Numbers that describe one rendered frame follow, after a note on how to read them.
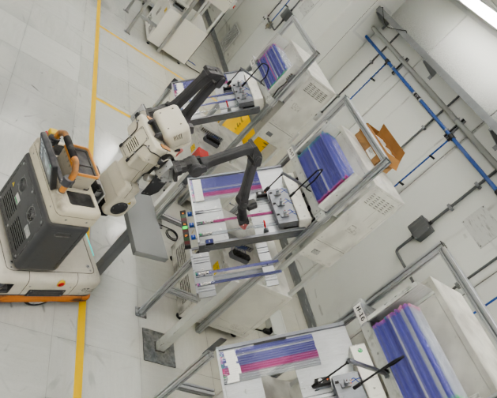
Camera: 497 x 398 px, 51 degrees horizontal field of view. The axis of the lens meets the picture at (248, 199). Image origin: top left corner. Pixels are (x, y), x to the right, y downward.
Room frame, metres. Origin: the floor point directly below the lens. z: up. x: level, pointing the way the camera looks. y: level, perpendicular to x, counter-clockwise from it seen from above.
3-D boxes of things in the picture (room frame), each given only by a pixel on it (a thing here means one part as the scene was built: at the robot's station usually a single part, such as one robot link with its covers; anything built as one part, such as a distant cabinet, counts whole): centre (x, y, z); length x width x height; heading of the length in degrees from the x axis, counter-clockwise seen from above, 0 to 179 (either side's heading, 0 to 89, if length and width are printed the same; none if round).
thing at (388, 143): (3.64, -0.41, 1.82); 0.68 x 0.30 x 0.20; 37
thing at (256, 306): (3.50, -0.29, 0.31); 0.70 x 0.65 x 0.62; 37
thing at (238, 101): (4.54, 0.71, 0.66); 1.01 x 0.73 x 1.31; 127
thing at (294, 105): (4.68, 0.55, 0.95); 1.35 x 0.82 x 1.90; 127
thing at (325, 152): (3.38, -0.23, 1.52); 0.51 x 0.13 x 0.27; 37
